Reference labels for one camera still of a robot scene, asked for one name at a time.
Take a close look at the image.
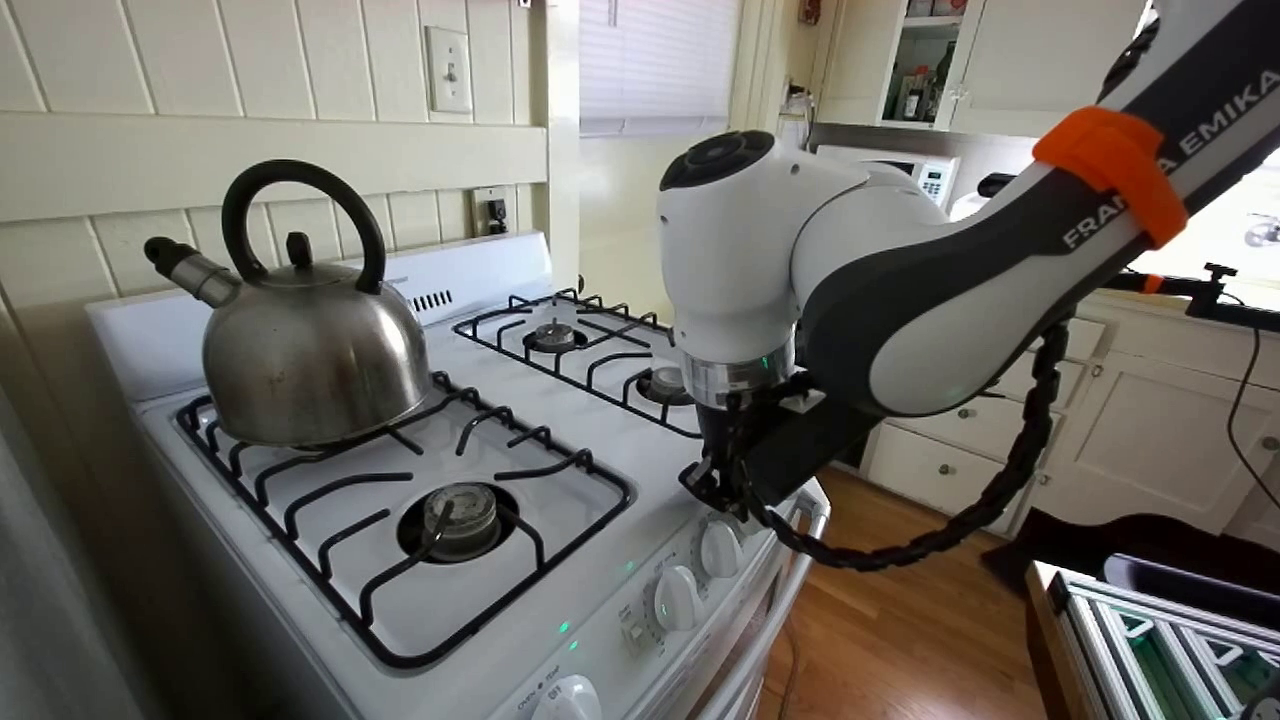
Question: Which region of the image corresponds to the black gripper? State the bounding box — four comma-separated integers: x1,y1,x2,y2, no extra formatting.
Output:
680,385,805,528

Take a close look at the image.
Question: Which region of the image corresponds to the white stove knob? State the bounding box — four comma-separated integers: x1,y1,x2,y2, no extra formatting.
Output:
524,671,606,720
692,514,749,581
646,563,706,636

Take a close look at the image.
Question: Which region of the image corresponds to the white gas stove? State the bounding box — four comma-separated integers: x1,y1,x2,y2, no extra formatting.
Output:
83,232,835,720

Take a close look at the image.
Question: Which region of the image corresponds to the black cast iron stove grate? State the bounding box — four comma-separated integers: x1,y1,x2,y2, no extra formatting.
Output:
171,373,636,676
453,282,712,442

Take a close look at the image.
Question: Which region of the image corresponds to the round gas burner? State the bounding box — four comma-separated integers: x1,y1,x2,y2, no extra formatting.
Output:
395,478,524,569
519,315,591,359
632,359,694,408

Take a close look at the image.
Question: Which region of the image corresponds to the white window blind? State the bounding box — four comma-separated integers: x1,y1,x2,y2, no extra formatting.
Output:
577,0,743,134

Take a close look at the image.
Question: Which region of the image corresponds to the white drawer cabinet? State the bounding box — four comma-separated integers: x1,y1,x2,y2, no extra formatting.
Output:
854,282,1280,553

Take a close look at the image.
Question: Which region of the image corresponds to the black tripod boom orange band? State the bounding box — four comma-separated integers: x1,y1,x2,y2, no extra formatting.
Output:
1135,258,1280,331

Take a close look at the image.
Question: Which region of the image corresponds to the white oven door handle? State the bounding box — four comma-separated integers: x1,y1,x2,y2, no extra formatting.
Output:
692,478,835,720

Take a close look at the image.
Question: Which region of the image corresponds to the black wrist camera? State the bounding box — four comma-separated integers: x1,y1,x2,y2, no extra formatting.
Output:
764,396,881,495

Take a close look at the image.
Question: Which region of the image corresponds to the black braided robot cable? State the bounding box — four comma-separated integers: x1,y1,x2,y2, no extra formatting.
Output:
739,315,1070,575

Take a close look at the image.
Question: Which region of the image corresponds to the wall power outlet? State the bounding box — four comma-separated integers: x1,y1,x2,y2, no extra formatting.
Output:
467,191,512,238

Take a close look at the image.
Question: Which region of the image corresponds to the stainless steel kettle black handle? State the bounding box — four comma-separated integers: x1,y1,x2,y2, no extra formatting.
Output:
140,156,434,452

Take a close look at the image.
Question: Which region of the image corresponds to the aluminium frame rack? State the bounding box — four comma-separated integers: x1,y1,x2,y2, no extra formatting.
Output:
1018,553,1280,720

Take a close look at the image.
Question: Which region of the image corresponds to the white light switch plate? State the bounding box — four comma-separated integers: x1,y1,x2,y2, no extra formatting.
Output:
424,24,476,114

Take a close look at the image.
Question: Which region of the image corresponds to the orange cable strap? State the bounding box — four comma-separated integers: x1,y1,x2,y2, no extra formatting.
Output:
1030,102,1192,252

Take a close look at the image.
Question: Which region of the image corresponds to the thin black hanging cable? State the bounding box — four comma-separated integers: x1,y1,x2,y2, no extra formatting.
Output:
1221,325,1270,510

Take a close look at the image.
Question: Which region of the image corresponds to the white upper wall cabinet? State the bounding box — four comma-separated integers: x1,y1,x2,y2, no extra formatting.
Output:
812,0,1153,138

